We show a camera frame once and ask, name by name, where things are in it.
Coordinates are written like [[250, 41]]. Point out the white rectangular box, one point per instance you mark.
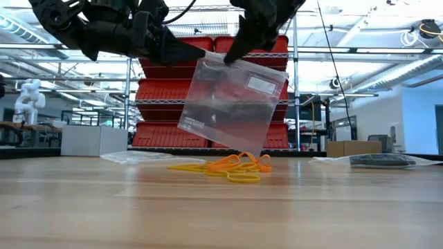
[[93, 140]]

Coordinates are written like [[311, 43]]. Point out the black aluminium table frame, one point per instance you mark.
[[20, 153]]

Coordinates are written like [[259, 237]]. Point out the yellow rubber band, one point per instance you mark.
[[221, 173], [245, 180], [187, 168]]

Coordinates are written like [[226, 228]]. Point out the background workbench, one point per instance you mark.
[[38, 128]]

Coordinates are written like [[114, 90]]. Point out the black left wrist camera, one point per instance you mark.
[[152, 10]]

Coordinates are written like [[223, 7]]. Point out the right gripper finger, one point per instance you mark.
[[254, 45], [242, 34]]

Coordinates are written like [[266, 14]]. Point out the orange rubber band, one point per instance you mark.
[[221, 165], [266, 168]]

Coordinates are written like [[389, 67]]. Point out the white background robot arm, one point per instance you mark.
[[29, 100]]

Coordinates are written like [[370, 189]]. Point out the round ceiling camera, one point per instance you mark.
[[334, 83]]

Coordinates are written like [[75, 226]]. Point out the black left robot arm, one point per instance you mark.
[[86, 34]]

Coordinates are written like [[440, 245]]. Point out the black monitor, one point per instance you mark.
[[308, 110]]

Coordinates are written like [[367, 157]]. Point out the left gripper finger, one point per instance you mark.
[[176, 48]]

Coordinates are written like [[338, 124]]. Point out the silver ventilation duct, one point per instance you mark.
[[408, 71]]

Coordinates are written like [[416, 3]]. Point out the brown cardboard box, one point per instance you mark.
[[353, 148]]

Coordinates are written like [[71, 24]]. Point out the gray monitor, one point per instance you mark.
[[379, 140]]

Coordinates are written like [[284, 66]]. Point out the red plastic bin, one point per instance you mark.
[[162, 71], [155, 136], [280, 136], [284, 110], [282, 60], [155, 90]]

